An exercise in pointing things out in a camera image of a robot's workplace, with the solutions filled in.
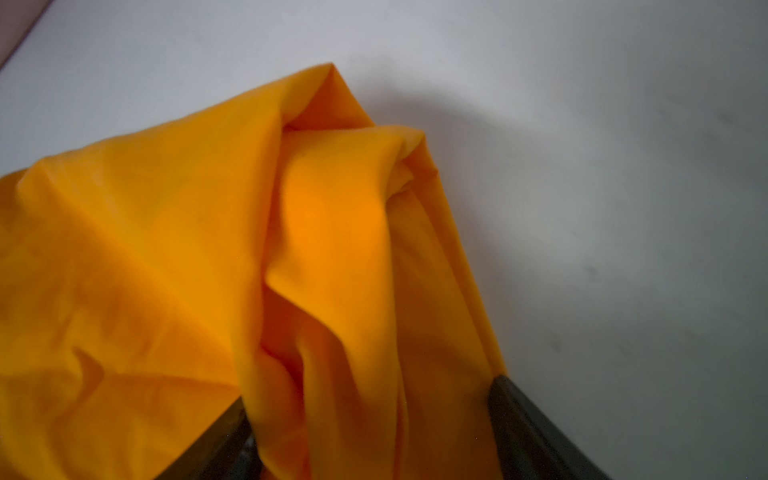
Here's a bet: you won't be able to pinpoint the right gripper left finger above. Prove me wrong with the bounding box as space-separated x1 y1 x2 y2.
156 398 263 480

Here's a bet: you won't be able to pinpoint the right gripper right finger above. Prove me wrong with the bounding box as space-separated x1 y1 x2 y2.
487 375 609 480

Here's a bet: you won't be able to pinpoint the orange shorts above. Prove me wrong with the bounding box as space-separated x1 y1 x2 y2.
1 64 505 479

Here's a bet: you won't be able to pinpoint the pink shorts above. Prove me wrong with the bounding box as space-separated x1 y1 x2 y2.
0 0 52 67

